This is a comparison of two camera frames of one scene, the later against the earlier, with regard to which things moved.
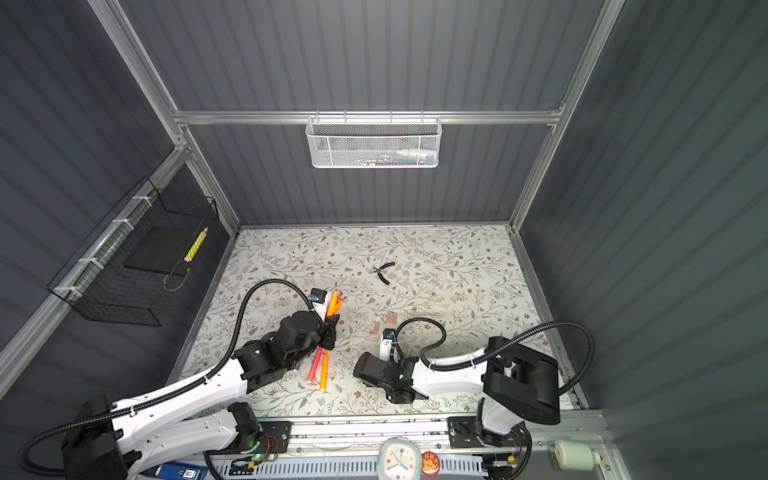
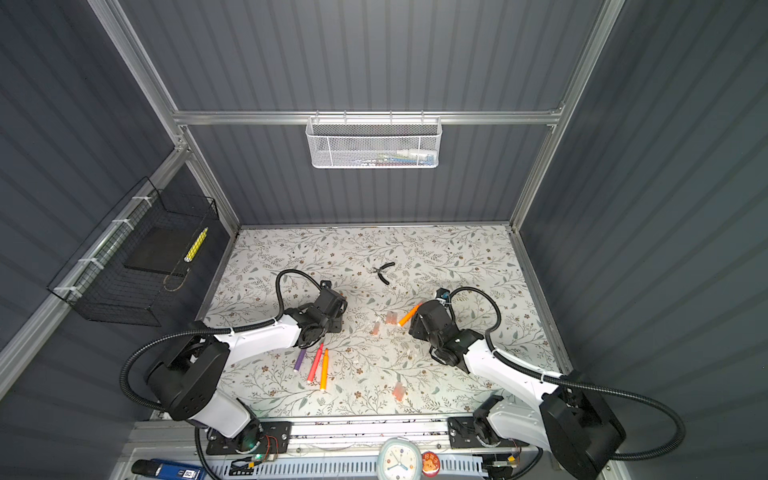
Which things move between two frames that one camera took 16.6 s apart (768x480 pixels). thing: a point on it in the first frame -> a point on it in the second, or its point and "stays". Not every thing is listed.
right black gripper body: [388, 391] -> [420, 331]
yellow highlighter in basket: [196, 245] stays
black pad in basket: [164, 249] stays
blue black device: [175, 471] stays
